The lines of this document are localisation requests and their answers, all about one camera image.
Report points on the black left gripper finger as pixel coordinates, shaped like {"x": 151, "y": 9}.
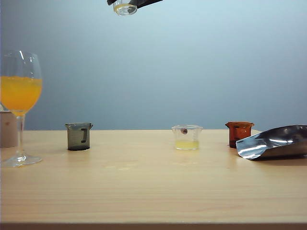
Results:
{"x": 111, "y": 2}

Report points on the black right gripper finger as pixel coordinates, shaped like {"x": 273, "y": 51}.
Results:
{"x": 144, "y": 3}

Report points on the clear glass measuring cup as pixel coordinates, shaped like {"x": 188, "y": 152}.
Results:
{"x": 124, "y": 10}

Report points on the smoky grey measuring cup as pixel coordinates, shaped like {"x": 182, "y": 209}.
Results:
{"x": 75, "y": 140}

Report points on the amber glass measuring cup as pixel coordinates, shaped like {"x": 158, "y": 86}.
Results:
{"x": 237, "y": 134}

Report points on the clear wine glass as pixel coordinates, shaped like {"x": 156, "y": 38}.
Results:
{"x": 19, "y": 95}

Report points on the beige cylindrical container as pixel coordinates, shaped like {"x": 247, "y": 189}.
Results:
{"x": 8, "y": 134}

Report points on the shiny metal scoop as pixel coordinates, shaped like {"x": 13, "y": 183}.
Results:
{"x": 275, "y": 146}

